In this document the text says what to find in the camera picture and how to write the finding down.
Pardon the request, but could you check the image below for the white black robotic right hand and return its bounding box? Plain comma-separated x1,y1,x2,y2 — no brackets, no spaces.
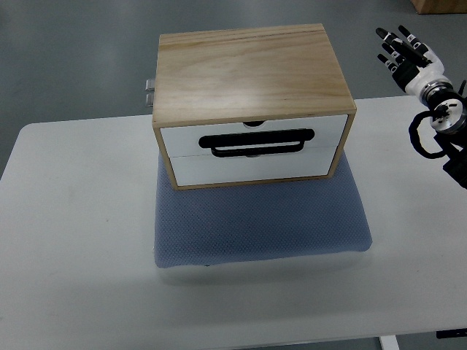
376,26,448,99

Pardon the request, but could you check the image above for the lower silver clamp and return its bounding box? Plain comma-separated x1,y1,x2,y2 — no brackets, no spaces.
145,93,154,107

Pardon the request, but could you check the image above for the white lower drawer front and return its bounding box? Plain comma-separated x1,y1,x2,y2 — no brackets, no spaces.
171,147,336,186

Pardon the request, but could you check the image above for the white drawer black handle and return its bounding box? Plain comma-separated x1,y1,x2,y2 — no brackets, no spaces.
161,114,348,158

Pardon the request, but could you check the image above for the silver clamp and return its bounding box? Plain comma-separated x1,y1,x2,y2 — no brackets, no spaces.
145,78,155,91
145,93,154,107

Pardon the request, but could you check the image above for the white table leg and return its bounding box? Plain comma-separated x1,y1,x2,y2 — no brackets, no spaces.
379,335,400,350

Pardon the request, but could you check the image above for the black table control panel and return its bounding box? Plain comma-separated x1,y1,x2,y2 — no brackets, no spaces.
436,328,467,339

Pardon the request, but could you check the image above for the cardboard box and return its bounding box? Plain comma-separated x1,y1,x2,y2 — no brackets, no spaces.
411,0,467,15

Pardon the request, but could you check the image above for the blue mesh cushion pad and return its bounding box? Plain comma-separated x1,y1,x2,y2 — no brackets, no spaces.
154,157,372,268

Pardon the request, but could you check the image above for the upper silver clamp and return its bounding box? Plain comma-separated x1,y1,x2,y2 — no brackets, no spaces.
145,78,155,91

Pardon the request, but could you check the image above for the wooden drawer cabinet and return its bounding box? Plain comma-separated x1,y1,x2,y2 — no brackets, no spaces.
153,24,356,190

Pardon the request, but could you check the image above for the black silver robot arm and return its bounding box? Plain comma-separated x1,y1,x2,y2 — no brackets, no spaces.
419,79,466,188

